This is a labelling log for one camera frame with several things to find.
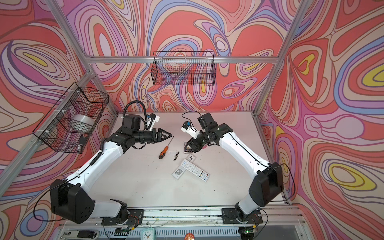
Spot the orange handled screwdriver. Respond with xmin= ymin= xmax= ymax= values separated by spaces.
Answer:
xmin=159 ymin=137 xmax=174 ymax=160

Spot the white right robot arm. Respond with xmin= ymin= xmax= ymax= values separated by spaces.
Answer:
xmin=181 ymin=113 xmax=284 ymax=216

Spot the white remote control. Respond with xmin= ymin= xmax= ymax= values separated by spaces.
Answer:
xmin=172 ymin=166 xmax=187 ymax=180

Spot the black wire basket wall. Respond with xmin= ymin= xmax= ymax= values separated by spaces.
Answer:
xmin=33 ymin=83 xmax=110 ymax=154
xmin=151 ymin=51 xmax=217 ymax=86

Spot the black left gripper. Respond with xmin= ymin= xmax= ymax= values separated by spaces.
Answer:
xmin=132 ymin=129 xmax=172 ymax=145

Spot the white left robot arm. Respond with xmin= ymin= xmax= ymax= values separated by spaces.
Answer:
xmin=50 ymin=114 xmax=172 ymax=225

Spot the white battery cover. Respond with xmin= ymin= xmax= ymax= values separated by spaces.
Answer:
xmin=186 ymin=154 xmax=196 ymax=163

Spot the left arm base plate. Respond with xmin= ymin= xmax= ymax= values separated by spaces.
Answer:
xmin=102 ymin=209 xmax=145 ymax=227

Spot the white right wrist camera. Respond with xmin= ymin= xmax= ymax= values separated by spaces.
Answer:
xmin=181 ymin=121 xmax=200 ymax=139

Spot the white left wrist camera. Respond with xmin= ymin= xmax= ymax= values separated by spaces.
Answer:
xmin=147 ymin=113 xmax=160 ymax=130

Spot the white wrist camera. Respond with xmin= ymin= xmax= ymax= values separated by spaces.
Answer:
xmin=147 ymin=113 xmax=160 ymax=130
xmin=181 ymin=121 xmax=200 ymax=139

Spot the black white device front rail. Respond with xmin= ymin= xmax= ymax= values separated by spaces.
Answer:
xmin=60 ymin=230 xmax=99 ymax=240

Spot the black wire basket left wall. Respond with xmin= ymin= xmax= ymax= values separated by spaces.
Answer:
xmin=33 ymin=83 xmax=110 ymax=154

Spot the white roll in basket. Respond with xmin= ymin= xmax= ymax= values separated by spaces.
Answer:
xmin=70 ymin=115 xmax=95 ymax=133

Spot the small white clock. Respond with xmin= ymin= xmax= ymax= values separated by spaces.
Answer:
xmin=141 ymin=228 xmax=156 ymax=240

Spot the black corrugated left cable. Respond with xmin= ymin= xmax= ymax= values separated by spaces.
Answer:
xmin=122 ymin=100 xmax=151 ymax=130

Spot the black wire basket back wall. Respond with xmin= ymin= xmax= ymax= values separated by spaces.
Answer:
xmin=151 ymin=51 xmax=217 ymax=86

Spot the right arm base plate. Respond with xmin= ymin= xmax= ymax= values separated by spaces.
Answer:
xmin=218 ymin=208 xmax=263 ymax=226

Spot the white remote with coloured buttons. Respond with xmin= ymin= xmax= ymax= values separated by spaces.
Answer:
xmin=181 ymin=160 xmax=210 ymax=182

